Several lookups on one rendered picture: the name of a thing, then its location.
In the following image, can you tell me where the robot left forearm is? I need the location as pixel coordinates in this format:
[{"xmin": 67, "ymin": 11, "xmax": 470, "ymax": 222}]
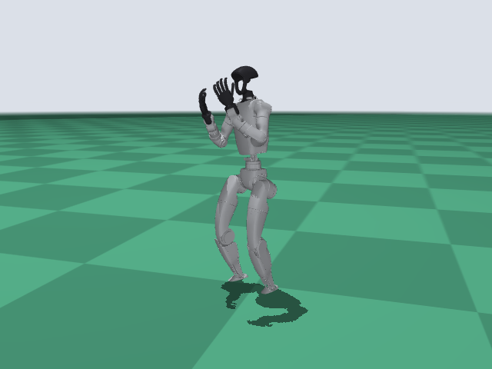
[{"xmin": 227, "ymin": 108, "xmax": 266, "ymax": 142}]

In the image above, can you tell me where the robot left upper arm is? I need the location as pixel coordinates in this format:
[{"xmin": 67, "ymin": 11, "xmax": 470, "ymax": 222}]
[{"xmin": 251, "ymin": 101, "xmax": 272, "ymax": 147}]

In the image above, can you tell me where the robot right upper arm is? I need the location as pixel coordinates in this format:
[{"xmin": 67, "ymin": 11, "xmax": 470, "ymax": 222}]
[{"xmin": 213, "ymin": 112, "xmax": 234, "ymax": 148}]

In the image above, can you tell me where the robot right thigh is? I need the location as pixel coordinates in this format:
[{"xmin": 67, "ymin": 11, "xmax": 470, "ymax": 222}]
[{"xmin": 215, "ymin": 175, "xmax": 247, "ymax": 244}]

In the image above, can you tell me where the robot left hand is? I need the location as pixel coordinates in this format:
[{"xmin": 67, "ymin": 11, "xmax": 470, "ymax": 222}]
[{"xmin": 213, "ymin": 78, "xmax": 239, "ymax": 115}]

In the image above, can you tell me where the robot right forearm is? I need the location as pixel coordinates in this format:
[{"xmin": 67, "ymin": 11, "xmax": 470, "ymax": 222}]
[{"xmin": 204, "ymin": 115, "xmax": 221, "ymax": 141}]

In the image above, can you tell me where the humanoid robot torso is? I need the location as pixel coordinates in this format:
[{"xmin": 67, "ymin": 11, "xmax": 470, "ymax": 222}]
[{"xmin": 234, "ymin": 96, "xmax": 269, "ymax": 191}]

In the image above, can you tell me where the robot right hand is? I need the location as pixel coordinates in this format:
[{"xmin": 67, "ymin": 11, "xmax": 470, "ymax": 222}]
[{"xmin": 199, "ymin": 88, "xmax": 212, "ymax": 125}]

